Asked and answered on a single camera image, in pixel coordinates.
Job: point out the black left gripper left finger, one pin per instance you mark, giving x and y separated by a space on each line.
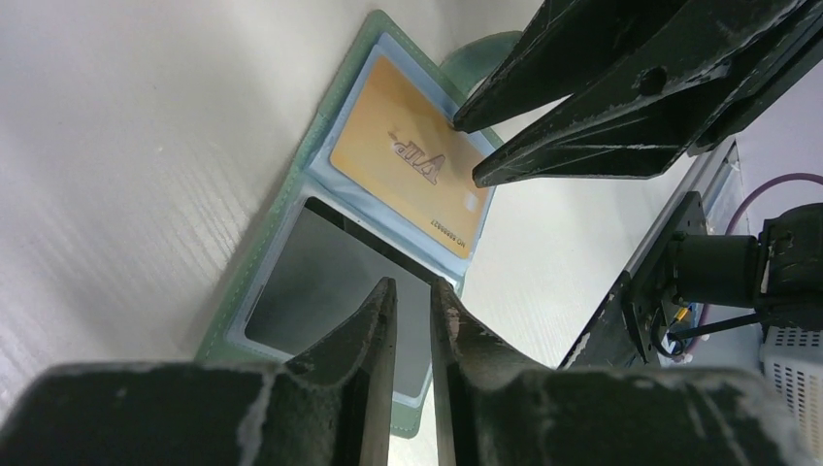
329 405

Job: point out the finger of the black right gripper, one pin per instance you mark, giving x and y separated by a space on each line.
706 74
565 47

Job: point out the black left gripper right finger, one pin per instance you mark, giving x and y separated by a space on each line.
497 406

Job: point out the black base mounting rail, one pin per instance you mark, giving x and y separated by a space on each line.
619 332

